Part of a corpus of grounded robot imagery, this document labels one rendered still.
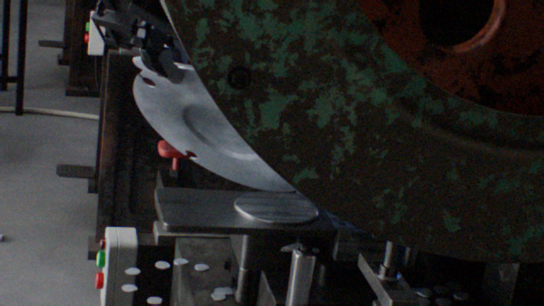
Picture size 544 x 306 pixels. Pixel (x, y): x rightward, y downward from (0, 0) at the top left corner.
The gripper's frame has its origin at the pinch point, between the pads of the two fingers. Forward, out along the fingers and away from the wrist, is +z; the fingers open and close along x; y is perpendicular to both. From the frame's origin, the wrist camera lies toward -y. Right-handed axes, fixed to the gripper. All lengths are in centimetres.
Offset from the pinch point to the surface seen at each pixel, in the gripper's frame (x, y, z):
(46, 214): -36, 123, 164
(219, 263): 10.1, -0.7, 36.0
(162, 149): -6.4, 18.7, 35.5
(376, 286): 11.9, -30.2, 20.8
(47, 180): -55, 142, 180
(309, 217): 4.1, -16.4, 22.6
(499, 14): -3.7, -43.0, -21.0
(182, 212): 12.2, -1.3, 16.0
